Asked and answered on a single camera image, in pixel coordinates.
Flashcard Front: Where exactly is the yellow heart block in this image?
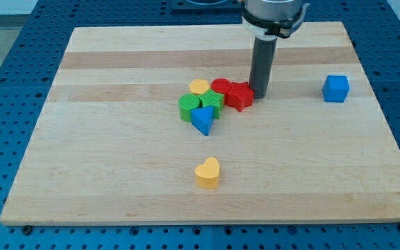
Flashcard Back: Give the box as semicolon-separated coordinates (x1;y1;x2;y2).
194;157;220;189

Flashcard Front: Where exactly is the red star block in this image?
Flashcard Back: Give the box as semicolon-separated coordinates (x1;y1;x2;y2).
226;82;254;113

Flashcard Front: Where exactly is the green cylinder block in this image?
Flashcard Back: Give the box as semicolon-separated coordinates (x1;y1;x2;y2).
178;94;201;122

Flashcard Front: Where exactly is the yellow hexagon block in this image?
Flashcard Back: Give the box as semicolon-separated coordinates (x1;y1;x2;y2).
189;78;210;95

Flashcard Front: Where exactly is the red cylinder block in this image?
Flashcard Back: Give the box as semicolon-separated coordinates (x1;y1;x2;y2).
210;78;231;104

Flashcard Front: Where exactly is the blue cube block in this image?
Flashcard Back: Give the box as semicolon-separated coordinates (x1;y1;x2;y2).
322;75;350;103

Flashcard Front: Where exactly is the blue triangle block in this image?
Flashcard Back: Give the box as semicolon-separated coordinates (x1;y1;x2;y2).
190;106;215;136

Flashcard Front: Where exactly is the green star block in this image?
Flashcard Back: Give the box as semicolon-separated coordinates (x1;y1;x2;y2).
199;89;224;119

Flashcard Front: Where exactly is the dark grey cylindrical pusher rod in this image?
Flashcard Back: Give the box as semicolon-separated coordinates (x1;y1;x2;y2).
249;38;277;99

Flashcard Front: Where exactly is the light wooden board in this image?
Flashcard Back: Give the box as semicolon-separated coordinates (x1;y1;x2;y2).
0;22;400;226

